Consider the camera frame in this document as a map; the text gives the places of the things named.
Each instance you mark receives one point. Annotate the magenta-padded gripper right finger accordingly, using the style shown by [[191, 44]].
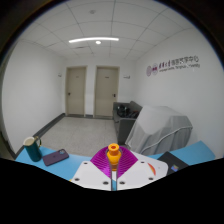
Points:
[[133, 175]]

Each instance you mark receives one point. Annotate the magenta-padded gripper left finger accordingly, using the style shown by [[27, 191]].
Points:
[[93, 175]]

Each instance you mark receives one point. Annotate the orange charger plug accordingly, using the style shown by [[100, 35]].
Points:
[[113, 155]]

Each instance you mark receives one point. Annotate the purple smartphone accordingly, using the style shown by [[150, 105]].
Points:
[[55, 157]]

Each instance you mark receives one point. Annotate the black notebook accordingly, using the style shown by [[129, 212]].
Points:
[[173, 161]]

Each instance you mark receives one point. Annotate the grey sofa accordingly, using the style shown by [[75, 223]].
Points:
[[122, 128]]

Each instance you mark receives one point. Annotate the grey cloth-covered furniture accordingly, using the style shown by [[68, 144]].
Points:
[[160, 128]]

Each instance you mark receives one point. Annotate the black bag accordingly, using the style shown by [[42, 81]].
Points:
[[126, 111]]

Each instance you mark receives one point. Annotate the dark green mug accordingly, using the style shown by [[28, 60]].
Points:
[[32, 151]]

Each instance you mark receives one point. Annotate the beige door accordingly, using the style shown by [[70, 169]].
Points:
[[76, 91], [106, 91]]

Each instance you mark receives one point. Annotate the round ceiling light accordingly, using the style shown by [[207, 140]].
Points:
[[98, 42]]

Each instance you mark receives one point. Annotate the long ceiling light strip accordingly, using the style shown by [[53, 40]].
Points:
[[93, 39]]

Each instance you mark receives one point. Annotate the wall lettering sign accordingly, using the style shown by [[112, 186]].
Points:
[[173, 65]]

